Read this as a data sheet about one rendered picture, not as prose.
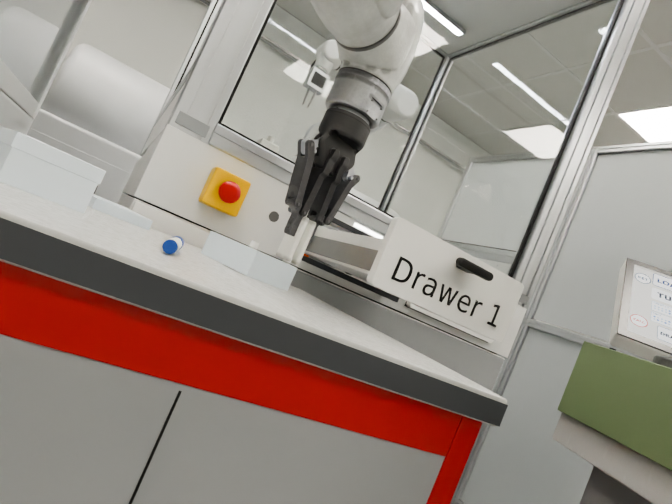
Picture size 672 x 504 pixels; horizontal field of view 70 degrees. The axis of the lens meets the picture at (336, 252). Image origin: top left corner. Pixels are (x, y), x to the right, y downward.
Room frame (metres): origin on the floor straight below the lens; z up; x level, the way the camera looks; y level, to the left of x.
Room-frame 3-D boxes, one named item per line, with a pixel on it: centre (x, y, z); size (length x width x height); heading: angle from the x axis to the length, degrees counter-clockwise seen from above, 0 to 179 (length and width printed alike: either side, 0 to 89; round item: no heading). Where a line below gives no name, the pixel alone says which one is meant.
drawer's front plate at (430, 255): (0.77, -0.19, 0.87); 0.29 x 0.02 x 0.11; 116
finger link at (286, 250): (0.72, 0.07, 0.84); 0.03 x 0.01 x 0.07; 47
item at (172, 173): (1.52, 0.12, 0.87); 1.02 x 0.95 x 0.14; 116
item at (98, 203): (0.76, 0.35, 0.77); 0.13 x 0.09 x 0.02; 42
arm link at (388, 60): (0.71, 0.07, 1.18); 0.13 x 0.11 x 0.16; 156
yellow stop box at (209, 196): (0.90, 0.24, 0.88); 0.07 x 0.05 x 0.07; 116
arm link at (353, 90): (0.72, 0.06, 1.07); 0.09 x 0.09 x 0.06
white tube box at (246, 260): (0.73, 0.12, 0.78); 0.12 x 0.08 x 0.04; 48
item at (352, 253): (0.96, -0.10, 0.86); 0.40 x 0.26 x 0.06; 26
